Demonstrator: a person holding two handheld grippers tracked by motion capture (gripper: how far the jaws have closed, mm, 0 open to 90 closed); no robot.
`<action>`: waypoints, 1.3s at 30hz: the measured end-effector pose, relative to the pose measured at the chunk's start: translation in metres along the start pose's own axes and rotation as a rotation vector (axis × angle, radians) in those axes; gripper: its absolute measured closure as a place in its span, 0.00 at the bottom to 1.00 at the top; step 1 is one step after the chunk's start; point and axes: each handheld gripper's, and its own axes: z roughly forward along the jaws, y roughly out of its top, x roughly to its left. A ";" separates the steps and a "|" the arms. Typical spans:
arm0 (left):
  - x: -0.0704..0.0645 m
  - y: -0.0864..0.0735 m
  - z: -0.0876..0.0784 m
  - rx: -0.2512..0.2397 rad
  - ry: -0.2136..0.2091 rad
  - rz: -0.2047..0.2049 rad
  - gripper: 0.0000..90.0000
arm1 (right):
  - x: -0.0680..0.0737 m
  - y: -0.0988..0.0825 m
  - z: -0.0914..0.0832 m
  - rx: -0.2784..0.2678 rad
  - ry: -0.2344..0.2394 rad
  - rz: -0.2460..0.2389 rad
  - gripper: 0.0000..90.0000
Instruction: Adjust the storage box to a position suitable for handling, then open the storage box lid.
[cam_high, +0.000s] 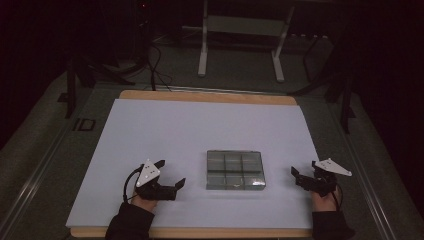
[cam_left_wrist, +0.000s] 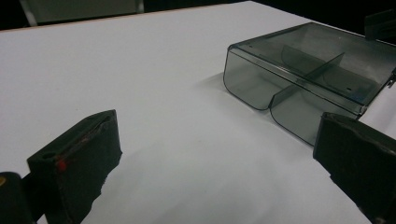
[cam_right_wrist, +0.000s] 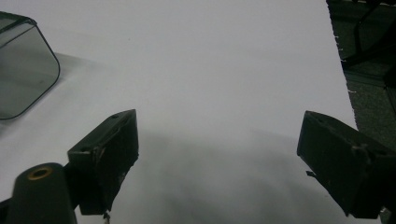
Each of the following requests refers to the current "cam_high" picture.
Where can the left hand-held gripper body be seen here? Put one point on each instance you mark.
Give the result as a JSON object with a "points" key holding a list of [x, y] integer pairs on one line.
{"points": [[151, 190]]}

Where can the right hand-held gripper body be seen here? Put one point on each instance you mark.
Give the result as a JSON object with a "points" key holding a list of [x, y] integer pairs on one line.
{"points": [[322, 178]]}

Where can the clear plastic compartment box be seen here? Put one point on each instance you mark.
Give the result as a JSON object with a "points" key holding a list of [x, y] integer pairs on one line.
{"points": [[235, 170]]}

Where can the person's left hand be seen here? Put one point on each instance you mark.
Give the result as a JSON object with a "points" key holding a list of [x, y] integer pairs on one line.
{"points": [[144, 202]]}

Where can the person's right hand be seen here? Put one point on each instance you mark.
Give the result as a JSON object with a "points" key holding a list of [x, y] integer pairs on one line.
{"points": [[325, 202]]}

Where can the white table cover sheet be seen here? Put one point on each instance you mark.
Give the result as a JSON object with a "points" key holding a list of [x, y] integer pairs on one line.
{"points": [[200, 126]]}

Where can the black tripod stand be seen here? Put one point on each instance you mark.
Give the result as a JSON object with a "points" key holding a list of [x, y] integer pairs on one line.
{"points": [[81, 75], [336, 83]]}

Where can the white metal stand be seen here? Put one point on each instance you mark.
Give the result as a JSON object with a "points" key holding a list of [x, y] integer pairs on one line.
{"points": [[240, 26]]}

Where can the small black rectangular frame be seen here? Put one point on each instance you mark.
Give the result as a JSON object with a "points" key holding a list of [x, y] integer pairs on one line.
{"points": [[84, 124]]}

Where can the metal floor rail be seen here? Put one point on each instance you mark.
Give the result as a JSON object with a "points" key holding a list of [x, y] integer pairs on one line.
{"points": [[213, 89]]}

